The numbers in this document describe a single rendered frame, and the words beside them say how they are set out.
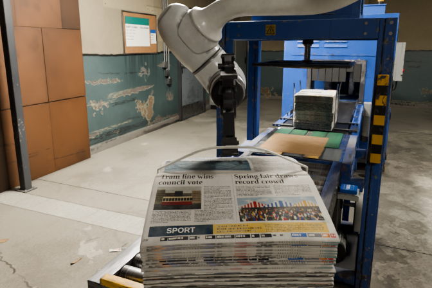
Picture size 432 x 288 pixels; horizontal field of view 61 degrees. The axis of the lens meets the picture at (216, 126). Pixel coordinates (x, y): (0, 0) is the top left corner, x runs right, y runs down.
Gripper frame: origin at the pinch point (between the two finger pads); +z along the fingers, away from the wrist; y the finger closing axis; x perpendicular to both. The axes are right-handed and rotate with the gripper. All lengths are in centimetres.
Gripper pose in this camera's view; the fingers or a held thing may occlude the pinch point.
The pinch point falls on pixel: (229, 113)
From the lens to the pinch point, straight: 66.8
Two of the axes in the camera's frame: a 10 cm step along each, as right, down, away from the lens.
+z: -0.1, 2.9, -9.6
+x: -10.0, 0.3, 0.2
